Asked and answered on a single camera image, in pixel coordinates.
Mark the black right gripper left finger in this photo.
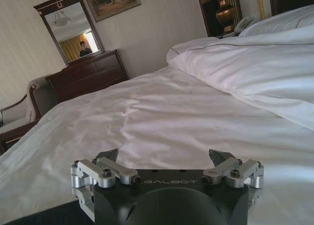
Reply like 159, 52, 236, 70
70, 148, 141, 215

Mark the white bed duvet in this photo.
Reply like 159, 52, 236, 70
0, 67, 314, 211

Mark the dark wood headboard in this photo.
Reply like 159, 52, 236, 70
268, 0, 314, 17

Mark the dark wood dresser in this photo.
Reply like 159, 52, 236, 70
45, 49, 130, 103

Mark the beige armchair with wood trim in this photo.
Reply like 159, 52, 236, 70
0, 75, 58, 155

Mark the brass table lamp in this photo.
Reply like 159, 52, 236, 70
200, 0, 238, 34

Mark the white pillow with dark piping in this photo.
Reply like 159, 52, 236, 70
166, 28, 314, 135
239, 4, 314, 37

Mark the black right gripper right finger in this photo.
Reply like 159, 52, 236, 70
200, 149, 265, 206

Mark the person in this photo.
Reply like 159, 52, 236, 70
78, 41, 92, 57

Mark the gold framed painting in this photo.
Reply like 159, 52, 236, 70
80, 0, 142, 23

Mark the white telephone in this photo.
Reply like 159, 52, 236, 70
233, 16, 261, 34

